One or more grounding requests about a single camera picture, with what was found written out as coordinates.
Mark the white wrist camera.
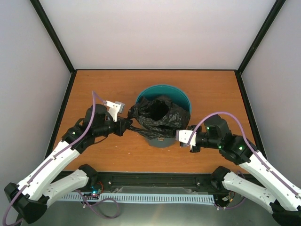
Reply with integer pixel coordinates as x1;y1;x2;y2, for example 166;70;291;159
104;100;125;122
175;130;196;149

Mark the black frame post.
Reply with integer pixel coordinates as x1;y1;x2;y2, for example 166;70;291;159
237;0;287;73
30;0;76;73

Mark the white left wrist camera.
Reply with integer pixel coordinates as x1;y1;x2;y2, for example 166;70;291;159
104;100;125;122

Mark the small green-lit circuit board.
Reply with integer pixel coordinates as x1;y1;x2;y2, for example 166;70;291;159
91;184;103;196

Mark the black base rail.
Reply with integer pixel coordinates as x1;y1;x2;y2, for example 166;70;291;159
32;171;283;194

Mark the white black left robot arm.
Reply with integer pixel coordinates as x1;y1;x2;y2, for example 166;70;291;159
4;101;132;224

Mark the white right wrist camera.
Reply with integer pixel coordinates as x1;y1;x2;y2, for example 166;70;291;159
175;130;196;149

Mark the black right rear frame post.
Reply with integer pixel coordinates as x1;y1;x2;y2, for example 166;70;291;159
237;0;287;73

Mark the black left rear frame post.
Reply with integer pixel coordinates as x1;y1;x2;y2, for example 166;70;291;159
30;0;76;73

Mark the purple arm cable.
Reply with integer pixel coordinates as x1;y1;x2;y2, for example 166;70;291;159
188;111;301;197
2;90;105;226

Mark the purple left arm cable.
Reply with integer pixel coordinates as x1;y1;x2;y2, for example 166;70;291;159
2;90;105;226

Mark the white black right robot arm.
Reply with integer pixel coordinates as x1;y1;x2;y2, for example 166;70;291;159
176;112;301;226

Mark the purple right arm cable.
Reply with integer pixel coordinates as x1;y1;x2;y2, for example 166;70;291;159
188;111;301;197

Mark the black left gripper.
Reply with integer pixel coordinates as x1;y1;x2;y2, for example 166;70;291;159
95;116;133;137

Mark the metal base plate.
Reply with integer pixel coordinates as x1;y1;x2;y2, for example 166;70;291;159
34;200;277;226

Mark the black plastic trash bag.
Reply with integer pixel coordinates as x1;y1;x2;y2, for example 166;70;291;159
127;95;190;139

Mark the light blue slotted cable duct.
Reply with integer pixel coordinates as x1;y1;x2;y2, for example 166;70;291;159
58;192;215;205

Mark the teal plastic trash bin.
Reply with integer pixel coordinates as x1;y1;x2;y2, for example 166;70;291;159
134;84;191;148

